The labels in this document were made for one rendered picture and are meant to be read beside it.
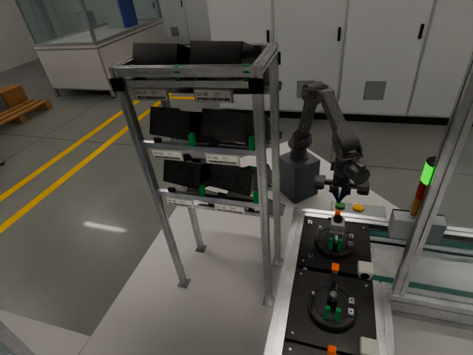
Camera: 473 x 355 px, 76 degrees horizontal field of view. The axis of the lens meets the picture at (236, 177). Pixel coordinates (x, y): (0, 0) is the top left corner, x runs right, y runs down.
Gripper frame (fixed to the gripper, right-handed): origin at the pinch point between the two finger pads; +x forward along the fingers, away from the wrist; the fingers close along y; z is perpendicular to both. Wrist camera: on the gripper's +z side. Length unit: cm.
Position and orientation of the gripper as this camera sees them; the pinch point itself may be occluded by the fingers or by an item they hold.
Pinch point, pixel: (338, 195)
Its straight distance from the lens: 117.3
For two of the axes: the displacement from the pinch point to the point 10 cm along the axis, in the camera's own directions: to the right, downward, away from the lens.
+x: 0.9, 8.1, 5.8
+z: 3.3, -5.8, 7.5
